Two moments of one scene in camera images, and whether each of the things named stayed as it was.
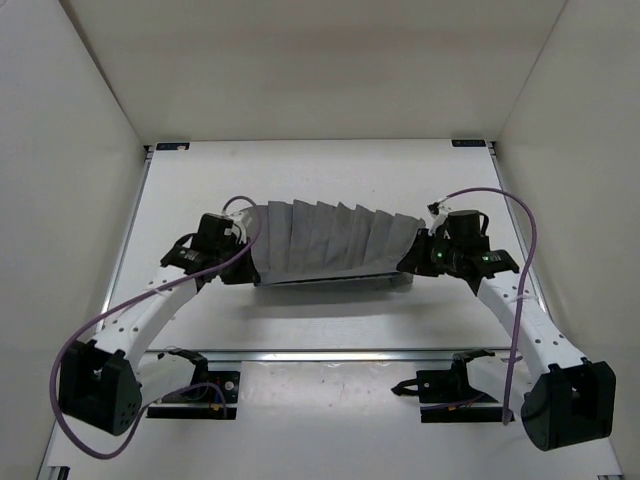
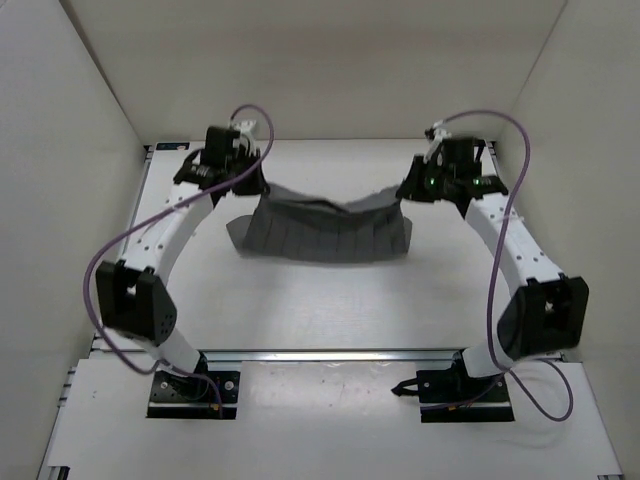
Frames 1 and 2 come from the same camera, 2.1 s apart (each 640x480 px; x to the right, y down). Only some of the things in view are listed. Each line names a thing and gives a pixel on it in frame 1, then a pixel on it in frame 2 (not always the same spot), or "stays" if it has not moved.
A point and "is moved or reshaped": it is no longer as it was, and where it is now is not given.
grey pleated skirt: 316,243 is moved or reshaped
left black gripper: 248,270 to 258,184
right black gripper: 416,262 to 412,189
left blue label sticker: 173,146 stays
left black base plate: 217,399 stays
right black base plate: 450,395 stays
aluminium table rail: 328,354 stays
